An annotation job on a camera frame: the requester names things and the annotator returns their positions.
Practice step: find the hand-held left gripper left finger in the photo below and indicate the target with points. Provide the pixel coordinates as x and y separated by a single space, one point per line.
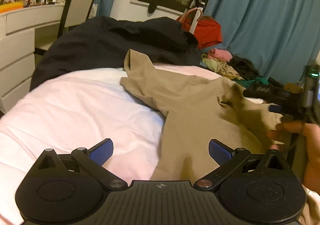
100 152

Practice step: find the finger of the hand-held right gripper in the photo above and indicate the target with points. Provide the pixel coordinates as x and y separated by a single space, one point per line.
275 109

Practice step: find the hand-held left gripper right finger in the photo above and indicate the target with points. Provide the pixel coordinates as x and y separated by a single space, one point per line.
221 152

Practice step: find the tan printed t-shirt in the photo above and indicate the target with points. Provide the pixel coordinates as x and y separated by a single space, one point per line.
195 105

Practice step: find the pink clothes hanger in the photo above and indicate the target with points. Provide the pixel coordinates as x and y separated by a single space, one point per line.
190 11

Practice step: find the person's right hand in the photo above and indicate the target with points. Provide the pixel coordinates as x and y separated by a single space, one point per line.
312 145

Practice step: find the yellow paper bag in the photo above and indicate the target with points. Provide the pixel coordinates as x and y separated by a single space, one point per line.
292 87

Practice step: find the green garment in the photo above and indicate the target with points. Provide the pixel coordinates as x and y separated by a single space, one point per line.
260 81

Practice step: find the pastel bed sheet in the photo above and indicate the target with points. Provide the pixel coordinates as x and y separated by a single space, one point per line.
75 110

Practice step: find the black garment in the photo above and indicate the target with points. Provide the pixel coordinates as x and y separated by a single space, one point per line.
245 67

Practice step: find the khaki garment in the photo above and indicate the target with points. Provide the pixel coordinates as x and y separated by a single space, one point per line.
230 72

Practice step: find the pink garment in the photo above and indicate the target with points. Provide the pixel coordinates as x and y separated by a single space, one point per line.
221 55

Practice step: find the yellow-green garment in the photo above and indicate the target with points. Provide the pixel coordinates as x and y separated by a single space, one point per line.
212 64

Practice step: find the wide blue curtain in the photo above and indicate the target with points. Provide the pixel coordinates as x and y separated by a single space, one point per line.
262 14

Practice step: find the red garment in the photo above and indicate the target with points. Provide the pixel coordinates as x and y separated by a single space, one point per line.
207 32

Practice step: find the dark navy garment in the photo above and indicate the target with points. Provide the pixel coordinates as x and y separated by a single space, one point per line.
112 42

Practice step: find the white dresser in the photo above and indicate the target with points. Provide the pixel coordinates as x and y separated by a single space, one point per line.
17 64

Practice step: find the beige chair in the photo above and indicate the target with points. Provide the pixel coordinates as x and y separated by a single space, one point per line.
80 7

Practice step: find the yellow storage box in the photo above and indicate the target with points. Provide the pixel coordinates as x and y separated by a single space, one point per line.
10 7

